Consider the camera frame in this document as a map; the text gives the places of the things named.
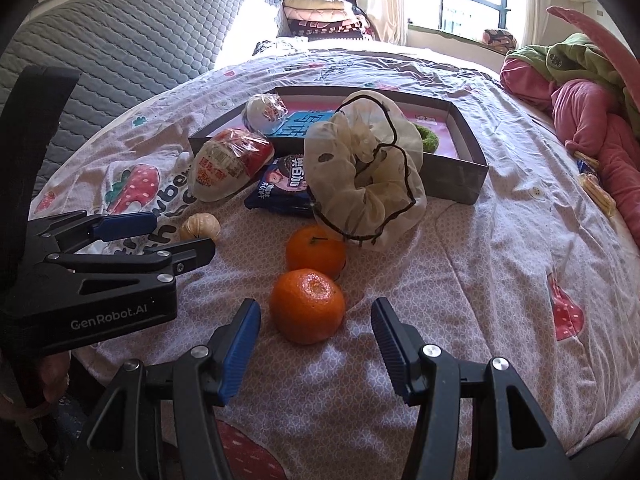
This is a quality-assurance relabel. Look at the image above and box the yellow biscuit packet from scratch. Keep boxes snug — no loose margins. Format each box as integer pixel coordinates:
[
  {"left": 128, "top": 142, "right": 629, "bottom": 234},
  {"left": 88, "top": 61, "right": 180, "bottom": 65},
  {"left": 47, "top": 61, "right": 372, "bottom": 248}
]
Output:
[{"left": 577, "top": 172, "right": 618, "bottom": 216}]

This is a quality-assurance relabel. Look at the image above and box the patterned folded cloth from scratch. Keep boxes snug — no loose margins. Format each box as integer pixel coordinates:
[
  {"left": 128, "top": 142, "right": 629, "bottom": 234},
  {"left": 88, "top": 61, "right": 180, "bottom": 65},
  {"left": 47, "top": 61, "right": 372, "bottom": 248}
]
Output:
[{"left": 482, "top": 27, "right": 519, "bottom": 53}]

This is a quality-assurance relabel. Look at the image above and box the pink blanket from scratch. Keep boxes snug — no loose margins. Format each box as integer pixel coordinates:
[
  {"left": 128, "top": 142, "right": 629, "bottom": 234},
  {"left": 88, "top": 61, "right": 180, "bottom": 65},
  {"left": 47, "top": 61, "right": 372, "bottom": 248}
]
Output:
[{"left": 500, "top": 55, "right": 640, "bottom": 246}]

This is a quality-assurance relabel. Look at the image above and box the window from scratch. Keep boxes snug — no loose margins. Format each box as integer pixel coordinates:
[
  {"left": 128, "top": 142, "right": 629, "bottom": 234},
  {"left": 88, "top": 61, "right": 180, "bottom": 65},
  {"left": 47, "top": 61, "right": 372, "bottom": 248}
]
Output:
[{"left": 407, "top": 0, "right": 531, "bottom": 43}]

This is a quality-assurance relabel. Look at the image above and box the blue cookie packet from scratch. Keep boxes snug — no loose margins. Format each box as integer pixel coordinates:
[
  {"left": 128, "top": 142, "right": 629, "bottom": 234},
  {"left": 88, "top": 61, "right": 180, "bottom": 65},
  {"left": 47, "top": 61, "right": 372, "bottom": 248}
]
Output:
[{"left": 244, "top": 154, "right": 317, "bottom": 218}]

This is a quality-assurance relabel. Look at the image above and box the grey cardboard box pink inside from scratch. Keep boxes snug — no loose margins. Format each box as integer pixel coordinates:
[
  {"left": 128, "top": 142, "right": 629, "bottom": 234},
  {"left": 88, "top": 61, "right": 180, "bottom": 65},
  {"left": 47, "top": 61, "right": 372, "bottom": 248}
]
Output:
[{"left": 188, "top": 86, "right": 490, "bottom": 206}]

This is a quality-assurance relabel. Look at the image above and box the orange tangerine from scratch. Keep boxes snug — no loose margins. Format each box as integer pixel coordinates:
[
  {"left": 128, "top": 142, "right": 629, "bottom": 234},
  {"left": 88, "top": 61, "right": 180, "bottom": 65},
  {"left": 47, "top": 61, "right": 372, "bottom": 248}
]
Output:
[
  {"left": 285, "top": 225, "right": 347, "bottom": 281},
  {"left": 269, "top": 268, "right": 347, "bottom": 345}
]

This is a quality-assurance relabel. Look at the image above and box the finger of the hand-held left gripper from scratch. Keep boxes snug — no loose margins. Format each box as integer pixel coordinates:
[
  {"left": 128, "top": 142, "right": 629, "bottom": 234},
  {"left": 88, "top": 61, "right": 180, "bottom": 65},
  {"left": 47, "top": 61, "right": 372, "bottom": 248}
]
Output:
[
  {"left": 27, "top": 211, "right": 157, "bottom": 255},
  {"left": 45, "top": 237, "right": 217, "bottom": 307}
]

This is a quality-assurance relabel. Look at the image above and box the cream curtain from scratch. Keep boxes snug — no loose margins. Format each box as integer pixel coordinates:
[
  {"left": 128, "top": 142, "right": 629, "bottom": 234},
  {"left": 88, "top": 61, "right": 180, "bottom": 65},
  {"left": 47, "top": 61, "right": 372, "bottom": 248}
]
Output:
[{"left": 356, "top": 0, "right": 408, "bottom": 43}]

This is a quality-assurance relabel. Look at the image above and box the small blue snack packet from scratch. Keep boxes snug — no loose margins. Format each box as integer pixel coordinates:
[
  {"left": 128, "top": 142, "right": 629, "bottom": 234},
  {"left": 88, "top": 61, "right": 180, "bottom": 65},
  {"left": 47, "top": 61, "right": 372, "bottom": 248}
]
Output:
[{"left": 574, "top": 152, "right": 601, "bottom": 176}]

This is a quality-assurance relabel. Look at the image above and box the black and white cloth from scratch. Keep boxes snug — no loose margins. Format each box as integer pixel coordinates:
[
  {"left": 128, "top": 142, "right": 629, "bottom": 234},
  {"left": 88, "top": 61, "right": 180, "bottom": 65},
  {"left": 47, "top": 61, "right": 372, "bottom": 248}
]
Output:
[{"left": 252, "top": 36, "right": 310, "bottom": 57}]

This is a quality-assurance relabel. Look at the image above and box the green knitted scrunchie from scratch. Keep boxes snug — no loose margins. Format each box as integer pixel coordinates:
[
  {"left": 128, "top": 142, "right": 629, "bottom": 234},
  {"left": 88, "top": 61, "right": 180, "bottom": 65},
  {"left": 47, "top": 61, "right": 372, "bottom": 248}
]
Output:
[{"left": 409, "top": 122, "right": 441, "bottom": 155}]

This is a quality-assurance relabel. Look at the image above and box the cream scrunchie with black trim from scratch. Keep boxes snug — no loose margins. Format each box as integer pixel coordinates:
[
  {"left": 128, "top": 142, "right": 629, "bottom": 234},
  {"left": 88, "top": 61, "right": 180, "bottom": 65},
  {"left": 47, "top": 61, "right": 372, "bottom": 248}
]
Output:
[{"left": 303, "top": 90, "right": 427, "bottom": 251}]

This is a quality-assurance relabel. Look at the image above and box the person's left hand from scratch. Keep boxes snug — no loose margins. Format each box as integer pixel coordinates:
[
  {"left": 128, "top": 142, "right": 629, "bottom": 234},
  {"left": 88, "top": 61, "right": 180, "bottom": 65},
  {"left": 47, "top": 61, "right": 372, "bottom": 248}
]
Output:
[{"left": 35, "top": 351, "right": 71, "bottom": 406}]

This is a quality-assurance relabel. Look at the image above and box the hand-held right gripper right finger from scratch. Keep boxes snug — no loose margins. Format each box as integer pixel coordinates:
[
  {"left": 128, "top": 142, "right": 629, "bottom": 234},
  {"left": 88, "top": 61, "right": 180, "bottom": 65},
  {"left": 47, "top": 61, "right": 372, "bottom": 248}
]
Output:
[{"left": 371, "top": 297, "right": 571, "bottom": 480}]

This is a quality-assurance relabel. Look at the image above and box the green garment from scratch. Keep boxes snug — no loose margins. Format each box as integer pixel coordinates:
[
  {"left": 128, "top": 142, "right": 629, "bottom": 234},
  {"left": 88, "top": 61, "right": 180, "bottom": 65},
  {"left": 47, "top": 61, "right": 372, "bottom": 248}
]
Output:
[{"left": 515, "top": 33, "right": 640, "bottom": 136}]

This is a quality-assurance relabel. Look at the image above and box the bread bun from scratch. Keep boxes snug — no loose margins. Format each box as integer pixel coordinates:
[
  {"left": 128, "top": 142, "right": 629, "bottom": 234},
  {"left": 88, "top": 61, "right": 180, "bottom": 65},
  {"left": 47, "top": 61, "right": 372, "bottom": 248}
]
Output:
[
  {"left": 242, "top": 93, "right": 287, "bottom": 134},
  {"left": 189, "top": 128, "right": 275, "bottom": 203}
]

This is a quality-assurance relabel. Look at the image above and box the stack of folded blankets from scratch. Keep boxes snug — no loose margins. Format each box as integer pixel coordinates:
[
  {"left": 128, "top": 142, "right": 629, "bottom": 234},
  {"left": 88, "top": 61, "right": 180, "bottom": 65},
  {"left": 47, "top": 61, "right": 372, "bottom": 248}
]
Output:
[{"left": 282, "top": 0, "right": 376, "bottom": 41}]

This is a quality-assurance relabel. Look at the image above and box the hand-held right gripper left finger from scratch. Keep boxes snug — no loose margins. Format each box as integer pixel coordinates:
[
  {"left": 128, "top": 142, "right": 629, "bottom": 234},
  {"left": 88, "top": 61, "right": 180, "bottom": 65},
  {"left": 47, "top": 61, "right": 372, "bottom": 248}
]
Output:
[{"left": 65, "top": 299, "right": 262, "bottom": 480}]

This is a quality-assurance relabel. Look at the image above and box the tan walnut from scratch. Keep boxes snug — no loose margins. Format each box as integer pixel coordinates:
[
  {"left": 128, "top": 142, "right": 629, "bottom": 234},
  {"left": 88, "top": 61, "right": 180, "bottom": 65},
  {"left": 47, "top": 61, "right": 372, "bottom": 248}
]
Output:
[{"left": 179, "top": 213, "right": 222, "bottom": 242}]

